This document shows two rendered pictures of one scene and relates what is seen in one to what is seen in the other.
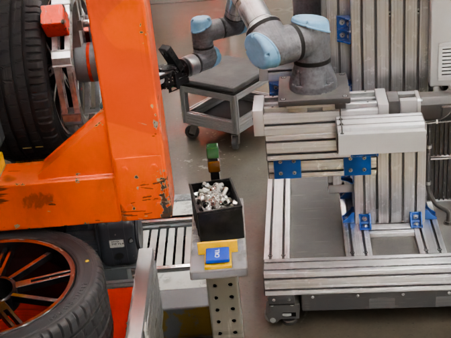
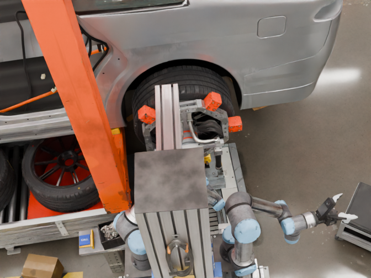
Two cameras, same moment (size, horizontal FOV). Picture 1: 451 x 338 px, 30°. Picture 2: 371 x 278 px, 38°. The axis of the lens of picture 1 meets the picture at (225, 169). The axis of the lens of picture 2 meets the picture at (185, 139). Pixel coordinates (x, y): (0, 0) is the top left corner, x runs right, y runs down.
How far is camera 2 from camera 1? 3.62 m
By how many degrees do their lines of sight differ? 67
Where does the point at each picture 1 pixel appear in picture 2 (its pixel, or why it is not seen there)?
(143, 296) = (78, 216)
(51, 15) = (141, 112)
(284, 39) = (120, 230)
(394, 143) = not seen: outside the picture
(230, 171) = (304, 240)
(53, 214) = not seen: hidden behind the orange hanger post
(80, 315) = (44, 196)
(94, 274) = (68, 193)
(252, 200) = (264, 258)
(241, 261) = (84, 251)
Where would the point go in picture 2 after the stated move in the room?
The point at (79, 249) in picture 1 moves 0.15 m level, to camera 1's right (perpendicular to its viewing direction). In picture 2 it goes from (88, 182) to (89, 201)
